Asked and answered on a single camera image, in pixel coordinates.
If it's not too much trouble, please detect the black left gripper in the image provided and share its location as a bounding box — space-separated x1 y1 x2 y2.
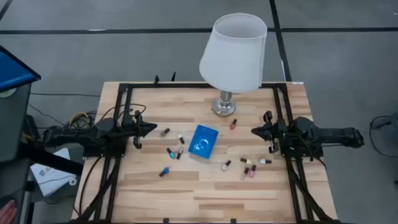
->
123 109 158 149

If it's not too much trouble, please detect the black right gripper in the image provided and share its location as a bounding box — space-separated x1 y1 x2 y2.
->
251 110 292 154

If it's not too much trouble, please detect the blue plastic basket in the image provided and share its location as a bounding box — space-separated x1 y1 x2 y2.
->
187 124 220 160

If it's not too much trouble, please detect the white shade silver lamp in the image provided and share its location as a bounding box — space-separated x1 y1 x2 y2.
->
198 12 268 118

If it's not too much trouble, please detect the black stand beam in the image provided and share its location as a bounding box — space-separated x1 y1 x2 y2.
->
18 142 85 175

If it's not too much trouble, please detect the white paper booklet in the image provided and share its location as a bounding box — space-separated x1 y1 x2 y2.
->
30 147 78 197

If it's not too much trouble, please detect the pale green disc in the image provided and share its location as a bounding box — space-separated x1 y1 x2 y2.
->
0 88 17 99

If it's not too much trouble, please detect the blue computer monitor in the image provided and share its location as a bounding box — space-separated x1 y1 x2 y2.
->
0 45 42 93

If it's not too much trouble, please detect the person's hand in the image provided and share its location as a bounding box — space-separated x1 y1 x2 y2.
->
0 200 17 224

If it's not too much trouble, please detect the black aluminium frame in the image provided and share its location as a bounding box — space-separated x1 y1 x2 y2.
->
73 81 343 224

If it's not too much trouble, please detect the yellow cable bundle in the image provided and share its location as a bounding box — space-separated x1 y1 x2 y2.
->
68 111 94 130

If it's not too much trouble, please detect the black looped floor cable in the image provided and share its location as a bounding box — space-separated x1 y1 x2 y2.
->
369 114 398 159

